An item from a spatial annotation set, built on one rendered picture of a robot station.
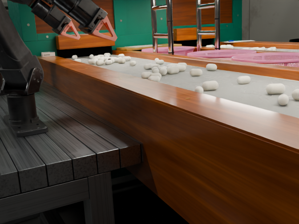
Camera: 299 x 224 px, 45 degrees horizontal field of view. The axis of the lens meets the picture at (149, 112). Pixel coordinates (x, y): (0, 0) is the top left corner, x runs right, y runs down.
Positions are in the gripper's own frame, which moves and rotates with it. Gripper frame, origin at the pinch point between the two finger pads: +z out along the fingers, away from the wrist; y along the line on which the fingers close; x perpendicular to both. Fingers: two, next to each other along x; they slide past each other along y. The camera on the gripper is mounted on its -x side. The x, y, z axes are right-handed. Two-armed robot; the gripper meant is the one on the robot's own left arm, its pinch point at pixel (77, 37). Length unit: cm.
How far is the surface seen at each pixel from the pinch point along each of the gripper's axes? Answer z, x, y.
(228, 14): 79, -77, 49
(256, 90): 20, -2, -85
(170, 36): 29.3, -22.5, -9.0
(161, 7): 21.3, -31.5, -2.5
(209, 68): 27, -10, -52
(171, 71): 18, -2, -50
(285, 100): 14, 2, -100
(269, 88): 17, -2, -91
